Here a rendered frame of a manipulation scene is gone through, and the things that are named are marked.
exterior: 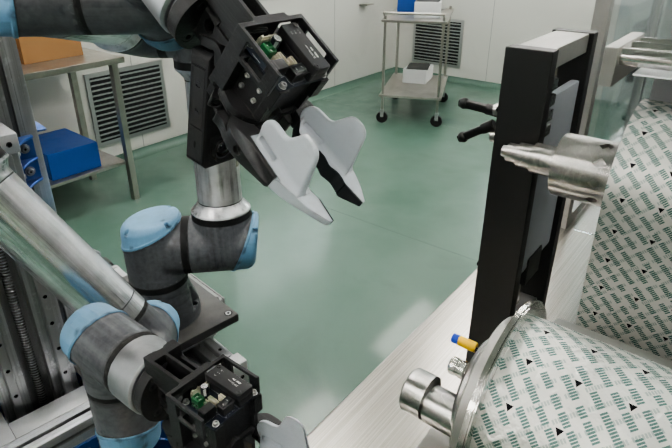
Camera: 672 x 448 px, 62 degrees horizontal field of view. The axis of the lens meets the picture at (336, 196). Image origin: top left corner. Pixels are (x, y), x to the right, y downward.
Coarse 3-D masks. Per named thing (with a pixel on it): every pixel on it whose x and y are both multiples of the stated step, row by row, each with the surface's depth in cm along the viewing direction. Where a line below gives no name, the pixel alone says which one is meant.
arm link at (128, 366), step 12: (144, 336) 61; (156, 336) 62; (132, 348) 59; (144, 348) 59; (156, 348) 59; (120, 360) 59; (132, 360) 58; (120, 372) 58; (132, 372) 57; (108, 384) 59; (120, 384) 58; (132, 384) 57; (120, 396) 58; (132, 396) 57; (132, 408) 58
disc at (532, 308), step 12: (516, 312) 36; (528, 312) 37; (540, 312) 40; (516, 324) 35; (504, 336) 35; (504, 348) 35; (492, 360) 34; (492, 372) 34; (480, 384) 33; (480, 396) 33; (468, 408) 33; (480, 408) 34; (468, 420) 33; (468, 432) 33; (468, 444) 34
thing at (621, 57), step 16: (640, 32) 55; (608, 48) 48; (624, 48) 49; (640, 48) 51; (656, 48) 50; (608, 64) 49; (624, 64) 49; (640, 64) 48; (656, 64) 47; (608, 80) 49
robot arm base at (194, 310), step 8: (184, 280) 113; (136, 288) 109; (168, 288) 110; (176, 288) 111; (184, 288) 113; (192, 288) 116; (144, 296) 109; (152, 296) 109; (160, 296) 110; (168, 296) 110; (176, 296) 111; (184, 296) 113; (192, 296) 117; (176, 304) 112; (184, 304) 113; (192, 304) 115; (200, 304) 119; (184, 312) 113; (192, 312) 114; (184, 320) 113; (192, 320) 115; (184, 328) 113
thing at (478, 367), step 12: (504, 324) 38; (492, 336) 37; (492, 348) 36; (480, 360) 36; (480, 372) 35; (468, 384) 35; (468, 396) 35; (456, 420) 35; (456, 432) 35; (456, 444) 35
